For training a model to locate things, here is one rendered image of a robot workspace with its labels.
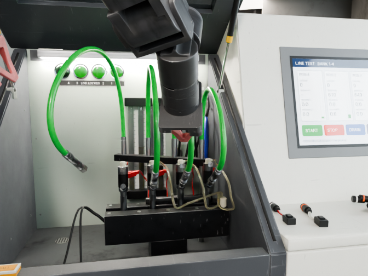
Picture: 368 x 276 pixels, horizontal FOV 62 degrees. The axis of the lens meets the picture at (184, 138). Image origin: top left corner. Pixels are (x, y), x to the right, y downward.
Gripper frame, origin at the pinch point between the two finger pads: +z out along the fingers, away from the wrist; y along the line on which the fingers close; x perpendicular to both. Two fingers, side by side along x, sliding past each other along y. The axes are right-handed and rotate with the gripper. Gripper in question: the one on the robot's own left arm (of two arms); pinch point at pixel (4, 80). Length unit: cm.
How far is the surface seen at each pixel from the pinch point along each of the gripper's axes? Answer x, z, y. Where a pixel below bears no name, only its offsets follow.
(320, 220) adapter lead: 5, 56, -48
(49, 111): -0.6, 10.0, -1.5
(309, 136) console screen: -24, 60, -48
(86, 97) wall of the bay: -33.1, 29.7, 19.1
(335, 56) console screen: -48, 52, -60
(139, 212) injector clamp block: 5.4, 44.5, -4.7
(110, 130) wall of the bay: -27, 42, 15
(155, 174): 1.4, 34.3, -14.3
